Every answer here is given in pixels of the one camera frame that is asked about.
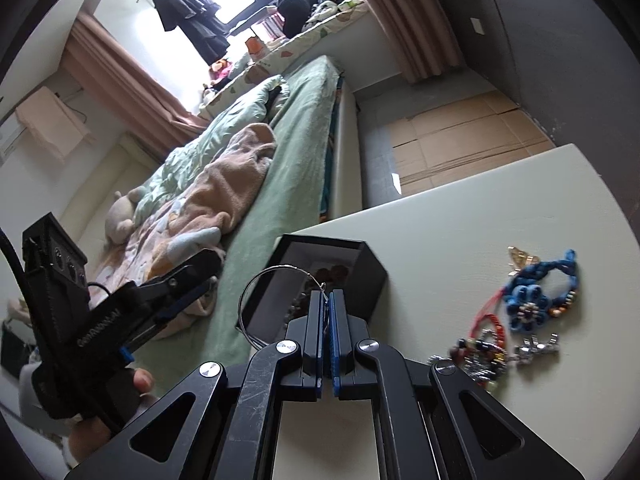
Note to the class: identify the pink fleece blanket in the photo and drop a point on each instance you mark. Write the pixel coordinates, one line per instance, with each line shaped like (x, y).
(235, 180)

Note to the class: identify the black storage bin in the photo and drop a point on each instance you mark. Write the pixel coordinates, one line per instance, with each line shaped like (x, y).
(15, 347)

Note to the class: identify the flattened cardboard sheets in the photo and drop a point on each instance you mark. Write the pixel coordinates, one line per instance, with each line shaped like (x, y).
(465, 135)

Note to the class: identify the black bag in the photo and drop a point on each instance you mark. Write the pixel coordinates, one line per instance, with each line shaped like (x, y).
(296, 10)

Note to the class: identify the bed with green sheet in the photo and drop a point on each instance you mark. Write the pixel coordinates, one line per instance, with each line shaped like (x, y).
(295, 160)

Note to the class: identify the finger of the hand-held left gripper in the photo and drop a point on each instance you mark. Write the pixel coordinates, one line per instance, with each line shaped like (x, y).
(165, 317)
(187, 272)

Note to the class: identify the white plush toy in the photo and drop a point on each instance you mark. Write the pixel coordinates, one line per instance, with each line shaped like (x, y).
(120, 220)

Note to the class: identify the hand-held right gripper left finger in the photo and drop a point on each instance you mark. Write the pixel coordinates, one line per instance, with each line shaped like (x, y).
(316, 332)

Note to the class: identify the printed window seat cushion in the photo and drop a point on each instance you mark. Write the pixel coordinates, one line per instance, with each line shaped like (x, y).
(300, 42)

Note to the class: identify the pink towel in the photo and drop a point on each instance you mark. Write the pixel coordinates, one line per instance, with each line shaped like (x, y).
(50, 120)

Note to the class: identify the brown plush toy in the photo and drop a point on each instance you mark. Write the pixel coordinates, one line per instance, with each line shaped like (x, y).
(220, 70)

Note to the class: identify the orange paper bag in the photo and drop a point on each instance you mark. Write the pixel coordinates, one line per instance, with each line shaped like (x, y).
(255, 46)

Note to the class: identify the white wall switch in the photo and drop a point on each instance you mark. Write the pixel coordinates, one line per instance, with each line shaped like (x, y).
(477, 26)

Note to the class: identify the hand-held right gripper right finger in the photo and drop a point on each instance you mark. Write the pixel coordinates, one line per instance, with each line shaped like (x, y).
(336, 332)

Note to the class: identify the light green duvet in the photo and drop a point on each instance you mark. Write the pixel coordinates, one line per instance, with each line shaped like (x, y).
(200, 155)

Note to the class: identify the white air conditioner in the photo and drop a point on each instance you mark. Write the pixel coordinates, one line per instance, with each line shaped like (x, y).
(10, 135)

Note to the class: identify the printed pastel quilt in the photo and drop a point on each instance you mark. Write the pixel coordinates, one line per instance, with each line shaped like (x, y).
(145, 250)

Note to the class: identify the brown curtain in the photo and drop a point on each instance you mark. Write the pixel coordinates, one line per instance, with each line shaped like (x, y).
(125, 75)
(400, 20)

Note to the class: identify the silver charm ornament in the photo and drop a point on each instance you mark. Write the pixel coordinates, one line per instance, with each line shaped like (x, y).
(537, 349)

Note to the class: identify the person's left hand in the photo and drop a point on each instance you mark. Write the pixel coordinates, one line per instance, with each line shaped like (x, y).
(142, 382)

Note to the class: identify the hanging black clothes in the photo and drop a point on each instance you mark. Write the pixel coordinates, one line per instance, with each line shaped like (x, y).
(192, 15)

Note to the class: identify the black jewelry box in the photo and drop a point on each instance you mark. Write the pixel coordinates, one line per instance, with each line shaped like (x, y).
(367, 280)

